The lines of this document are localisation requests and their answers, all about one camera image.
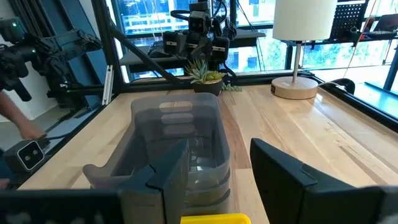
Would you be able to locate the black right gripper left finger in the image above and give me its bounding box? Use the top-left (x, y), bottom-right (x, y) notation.
top-left (119, 139), bottom-right (190, 224)

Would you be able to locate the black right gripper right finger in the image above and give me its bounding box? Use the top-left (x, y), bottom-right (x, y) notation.
top-left (250, 138), bottom-right (358, 224)

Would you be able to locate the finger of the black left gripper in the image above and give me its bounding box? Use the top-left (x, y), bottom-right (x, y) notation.
top-left (163, 30), bottom-right (187, 56)
top-left (211, 37), bottom-right (231, 62)

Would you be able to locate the grey translucent plastic bin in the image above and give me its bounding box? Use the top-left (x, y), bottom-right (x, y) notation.
top-left (183, 129), bottom-right (231, 217)
top-left (83, 92), bottom-right (231, 190)
top-left (186, 118), bottom-right (231, 205)

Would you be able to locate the person's forearm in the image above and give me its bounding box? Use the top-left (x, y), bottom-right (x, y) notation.
top-left (0, 90), bottom-right (32, 134)

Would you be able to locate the black keyboard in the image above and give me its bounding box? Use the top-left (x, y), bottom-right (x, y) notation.
top-left (147, 40), bottom-right (165, 58)

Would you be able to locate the succulent plant in black pot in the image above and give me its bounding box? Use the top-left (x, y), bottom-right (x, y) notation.
top-left (185, 58), bottom-right (243, 96)

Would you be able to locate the yellow plastic mesh basket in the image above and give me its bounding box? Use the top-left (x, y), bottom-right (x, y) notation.
top-left (180, 213), bottom-right (252, 224)

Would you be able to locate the white lamp wooden base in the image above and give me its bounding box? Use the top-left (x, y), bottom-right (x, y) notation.
top-left (269, 0), bottom-right (338, 100)

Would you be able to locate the black pegboard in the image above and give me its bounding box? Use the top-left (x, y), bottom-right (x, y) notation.
top-left (329, 1), bottom-right (369, 41)

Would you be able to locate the person's hand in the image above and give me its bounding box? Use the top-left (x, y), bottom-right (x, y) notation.
top-left (17, 121), bottom-right (47, 141)

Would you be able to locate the black device green light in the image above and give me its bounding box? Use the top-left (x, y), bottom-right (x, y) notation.
top-left (0, 17), bottom-right (34, 102)

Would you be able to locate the dark laptop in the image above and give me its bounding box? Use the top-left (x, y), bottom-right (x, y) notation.
top-left (368, 14), bottom-right (398, 40)

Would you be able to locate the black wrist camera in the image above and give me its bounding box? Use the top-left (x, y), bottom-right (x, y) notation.
top-left (188, 1), bottom-right (212, 34)

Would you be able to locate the black aluminium frame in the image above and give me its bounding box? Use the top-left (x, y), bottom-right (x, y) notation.
top-left (7, 0), bottom-right (398, 187)

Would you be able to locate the black window frame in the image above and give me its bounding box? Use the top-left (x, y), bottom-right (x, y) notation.
top-left (105, 0), bottom-right (398, 91)

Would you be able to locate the silver metal bracket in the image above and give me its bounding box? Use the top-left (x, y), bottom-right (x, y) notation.
top-left (101, 64), bottom-right (114, 106)

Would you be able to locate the black camera cable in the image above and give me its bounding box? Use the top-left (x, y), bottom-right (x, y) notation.
top-left (43, 132), bottom-right (75, 141)

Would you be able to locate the black frame clamp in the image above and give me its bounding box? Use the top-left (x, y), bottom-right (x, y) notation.
top-left (318, 77), bottom-right (356, 95)

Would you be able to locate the black camera white faceplate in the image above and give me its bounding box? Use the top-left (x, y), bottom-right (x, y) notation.
top-left (2, 139), bottom-right (50, 175)

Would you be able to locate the orange cable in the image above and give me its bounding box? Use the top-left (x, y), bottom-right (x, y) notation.
top-left (343, 0), bottom-right (379, 78)

